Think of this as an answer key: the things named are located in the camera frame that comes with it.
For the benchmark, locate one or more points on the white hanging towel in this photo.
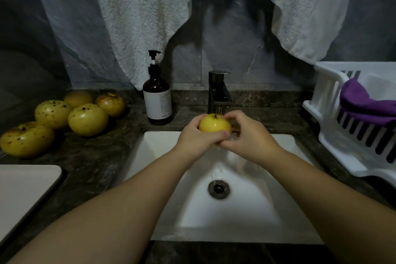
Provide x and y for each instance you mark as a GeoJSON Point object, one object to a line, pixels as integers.
{"type": "Point", "coordinates": [136, 13]}

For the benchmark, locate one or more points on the white sink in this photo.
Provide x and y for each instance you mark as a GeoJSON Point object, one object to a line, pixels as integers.
{"type": "Point", "coordinates": [272, 211]}

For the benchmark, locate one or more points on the dark soap pump bottle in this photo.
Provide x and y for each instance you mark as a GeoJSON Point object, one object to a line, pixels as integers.
{"type": "Point", "coordinates": [157, 97]}

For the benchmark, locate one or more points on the person's right forearm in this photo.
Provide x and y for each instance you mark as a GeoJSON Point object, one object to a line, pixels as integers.
{"type": "Point", "coordinates": [334, 205]}

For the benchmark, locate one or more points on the person's right hand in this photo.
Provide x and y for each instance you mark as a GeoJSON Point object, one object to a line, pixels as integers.
{"type": "Point", "coordinates": [253, 140]}

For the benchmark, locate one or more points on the white plastic basket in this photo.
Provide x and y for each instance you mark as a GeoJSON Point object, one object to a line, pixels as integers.
{"type": "Point", "coordinates": [325, 103]}

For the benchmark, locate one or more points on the spotted yellow apple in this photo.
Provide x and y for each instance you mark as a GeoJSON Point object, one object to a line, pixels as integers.
{"type": "Point", "coordinates": [215, 124]}

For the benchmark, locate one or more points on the group of yellow apples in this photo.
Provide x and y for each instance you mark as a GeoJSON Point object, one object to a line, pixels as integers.
{"type": "Point", "coordinates": [88, 119]}

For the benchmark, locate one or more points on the purple cloth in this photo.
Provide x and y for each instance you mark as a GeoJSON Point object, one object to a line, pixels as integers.
{"type": "Point", "coordinates": [365, 103]}

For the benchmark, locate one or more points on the person's left hand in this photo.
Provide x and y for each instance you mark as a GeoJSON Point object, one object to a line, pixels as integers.
{"type": "Point", "coordinates": [195, 142]}

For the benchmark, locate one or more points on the person's left forearm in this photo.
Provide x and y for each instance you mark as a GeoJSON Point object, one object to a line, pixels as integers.
{"type": "Point", "coordinates": [93, 220]}

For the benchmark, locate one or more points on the black faucet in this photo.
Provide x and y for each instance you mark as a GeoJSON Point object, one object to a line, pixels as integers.
{"type": "Point", "coordinates": [218, 87]}

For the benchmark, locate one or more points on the metal sink drain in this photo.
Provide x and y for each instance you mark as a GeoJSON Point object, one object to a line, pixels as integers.
{"type": "Point", "coordinates": [219, 189]}

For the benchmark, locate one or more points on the beige plastic tray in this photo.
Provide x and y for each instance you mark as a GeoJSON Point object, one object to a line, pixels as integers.
{"type": "Point", "coordinates": [21, 202]}

